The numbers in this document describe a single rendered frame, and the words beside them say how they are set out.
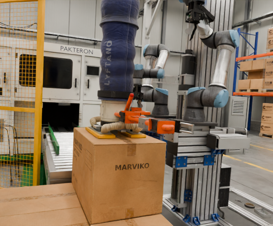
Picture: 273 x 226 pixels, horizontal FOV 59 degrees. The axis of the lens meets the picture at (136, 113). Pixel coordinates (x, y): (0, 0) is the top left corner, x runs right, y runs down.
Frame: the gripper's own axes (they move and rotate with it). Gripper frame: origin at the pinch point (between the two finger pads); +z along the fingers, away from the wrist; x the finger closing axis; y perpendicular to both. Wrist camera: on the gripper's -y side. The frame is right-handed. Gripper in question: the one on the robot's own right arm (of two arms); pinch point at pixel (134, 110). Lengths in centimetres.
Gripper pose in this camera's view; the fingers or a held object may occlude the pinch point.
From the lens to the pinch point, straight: 189.3
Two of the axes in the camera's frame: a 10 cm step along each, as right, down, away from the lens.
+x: 9.1, 0.3, 4.1
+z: -0.6, 10.0, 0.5
